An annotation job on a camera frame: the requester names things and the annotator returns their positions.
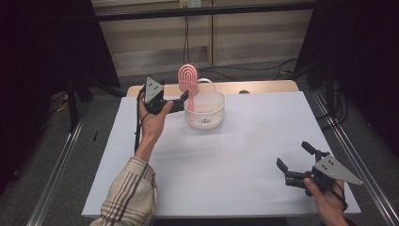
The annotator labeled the light wooden table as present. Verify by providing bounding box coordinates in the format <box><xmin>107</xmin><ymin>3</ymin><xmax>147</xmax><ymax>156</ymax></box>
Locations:
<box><xmin>125</xmin><ymin>79</ymin><xmax>300</xmax><ymax>98</ymax></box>

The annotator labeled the pink hairbrush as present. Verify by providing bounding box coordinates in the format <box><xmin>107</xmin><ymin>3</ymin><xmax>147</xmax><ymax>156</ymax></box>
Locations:
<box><xmin>177</xmin><ymin>63</ymin><xmax>200</xmax><ymax>113</ymax></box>

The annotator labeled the black curtain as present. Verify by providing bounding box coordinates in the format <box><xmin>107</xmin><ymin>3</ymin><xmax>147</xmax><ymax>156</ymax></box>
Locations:
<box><xmin>294</xmin><ymin>0</ymin><xmax>399</xmax><ymax>156</ymax></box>
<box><xmin>0</xmin><ymin>0</ymin><xmax>121</xmax><ymax>196</ymax></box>

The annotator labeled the black power cable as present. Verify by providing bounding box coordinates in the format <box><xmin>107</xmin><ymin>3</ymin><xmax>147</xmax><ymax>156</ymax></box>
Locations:
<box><xmin>182</xmin><ymin>14</ymin><xmax>233</xmax><ymax>82</ymax></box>
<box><xmin>186</xmin><ymin>14</ymin><xmax>298</xmax><ymax>73</ymax></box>

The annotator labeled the black floor cable bundle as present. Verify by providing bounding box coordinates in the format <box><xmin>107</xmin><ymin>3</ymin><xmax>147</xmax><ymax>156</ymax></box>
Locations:
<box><xmin>315</xmin><ymin>89</ymin><xmax>350</xmax><ymax>132</ymax></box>

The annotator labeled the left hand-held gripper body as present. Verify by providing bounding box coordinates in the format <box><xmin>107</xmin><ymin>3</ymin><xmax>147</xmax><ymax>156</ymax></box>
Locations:
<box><xmin>142</xmin><ymin>76</ymin><xmax>186</xmax><ymax>116</ymax></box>

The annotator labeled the white wall socket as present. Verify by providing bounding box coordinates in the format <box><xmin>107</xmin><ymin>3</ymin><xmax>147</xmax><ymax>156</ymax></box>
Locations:
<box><xmin>179</xmin><ymin>0</ymin><xmax>202</xmax><ymax>9</ymax></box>

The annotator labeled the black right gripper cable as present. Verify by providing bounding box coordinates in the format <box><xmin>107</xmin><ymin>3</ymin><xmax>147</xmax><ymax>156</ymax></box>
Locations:
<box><xmin>313</xmin><ymin>176</ymin><xmax>350</xmax><ymax>212</ymax></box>

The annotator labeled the person's right hand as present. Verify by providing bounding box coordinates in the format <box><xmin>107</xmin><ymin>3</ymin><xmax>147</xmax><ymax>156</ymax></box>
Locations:
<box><xmin>303</xmin><ymin>177</ymin><xmax>348</xmax><ymax>222</ymax></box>

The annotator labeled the person's left hand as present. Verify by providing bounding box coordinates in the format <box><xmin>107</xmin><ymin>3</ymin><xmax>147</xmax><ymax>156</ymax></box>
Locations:
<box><xmin>137</xmin><ymin>100</ymin><xmax>174</xmax><ymax>145</ymax></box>

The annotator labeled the black metal stand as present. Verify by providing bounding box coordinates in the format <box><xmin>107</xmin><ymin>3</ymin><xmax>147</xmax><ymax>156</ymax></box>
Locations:
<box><xmin>66</xmin><ymin>74</ymin><xmax>94</xmax><ymax>134</ymax></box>

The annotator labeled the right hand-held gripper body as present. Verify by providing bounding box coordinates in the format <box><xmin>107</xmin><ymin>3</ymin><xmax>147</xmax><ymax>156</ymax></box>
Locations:
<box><xmin>283</xmin><ymin>153</ymin><xmax>365</xmax><ymax>198</ymax></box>

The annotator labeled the white table cover board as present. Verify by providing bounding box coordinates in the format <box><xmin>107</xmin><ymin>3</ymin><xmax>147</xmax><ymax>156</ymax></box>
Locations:
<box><xmin>81</xmin><ymin>90</ymin><xmax>362</xmax><ymax>218</ymax></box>

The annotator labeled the metal floor rail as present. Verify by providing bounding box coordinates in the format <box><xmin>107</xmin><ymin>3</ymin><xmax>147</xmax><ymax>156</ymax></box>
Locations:
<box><xmin>25</xmin><ymin>113</ymin><xmax>88</xmax><ymax>226</ymax></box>
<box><xmin>311</xmin><ymin>89</ymin><xmax>399</xmax><ymax>226</ymax></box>

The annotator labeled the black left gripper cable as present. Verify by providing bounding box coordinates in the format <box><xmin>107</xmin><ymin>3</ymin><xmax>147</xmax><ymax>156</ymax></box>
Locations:
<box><xmin>134</xmin><ymin>88</ymin><xmax>149</xmax><ymax>154</ymax></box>

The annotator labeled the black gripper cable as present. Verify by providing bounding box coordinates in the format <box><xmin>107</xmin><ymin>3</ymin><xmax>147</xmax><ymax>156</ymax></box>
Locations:
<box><xmin>134</xmin><ymin>88</ymin><xmax>149</xmax><ymax>154</ymax></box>
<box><xmin>313</xmin><ymin>176</ymin><xmax>350</xmax><ymax>212</ymax></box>

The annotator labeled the black horizontal bar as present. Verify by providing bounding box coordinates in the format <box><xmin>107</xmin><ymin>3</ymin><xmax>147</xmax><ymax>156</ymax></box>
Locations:
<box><xmin>93</xmin><ymin>1</ymin><xmax>317</xmax><ymax>23</ymax></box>

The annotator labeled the white perforated plastic basket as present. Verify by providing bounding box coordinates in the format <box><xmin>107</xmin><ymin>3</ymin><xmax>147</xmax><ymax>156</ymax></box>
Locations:
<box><xmin>184</xmin><ymin>77</ymin><xmax>227</xmax><ymax>131</ymax></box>

